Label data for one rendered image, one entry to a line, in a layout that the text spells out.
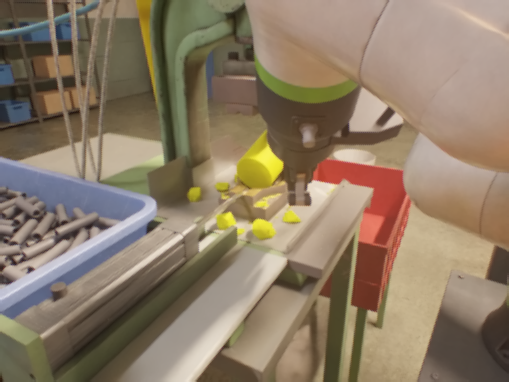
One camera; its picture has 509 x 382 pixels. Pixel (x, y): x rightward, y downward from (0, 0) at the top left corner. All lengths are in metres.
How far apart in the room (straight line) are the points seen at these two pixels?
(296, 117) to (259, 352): 0.28
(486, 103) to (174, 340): 0.36
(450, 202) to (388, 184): 1.10
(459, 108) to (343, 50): 0.07
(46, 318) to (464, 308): 0.54
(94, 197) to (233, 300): 0.34
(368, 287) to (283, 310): 0.64
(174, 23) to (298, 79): 0.45
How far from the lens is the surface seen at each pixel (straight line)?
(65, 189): 0.77
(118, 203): 0.67
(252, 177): 0.66
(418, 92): 0.21
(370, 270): 1.11
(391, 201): 1.66
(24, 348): 0.36
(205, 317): 0.46
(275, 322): 0.52
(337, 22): 0.22
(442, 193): 0.53
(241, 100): 0.57
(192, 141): 0.72
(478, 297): 0.69
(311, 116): 0.32
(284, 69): 0.28
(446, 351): 0.58
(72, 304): 0.41
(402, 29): 0.20
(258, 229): 0.58
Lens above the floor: 1.31
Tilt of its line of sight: 24 degrees down
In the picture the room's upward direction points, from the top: straight up
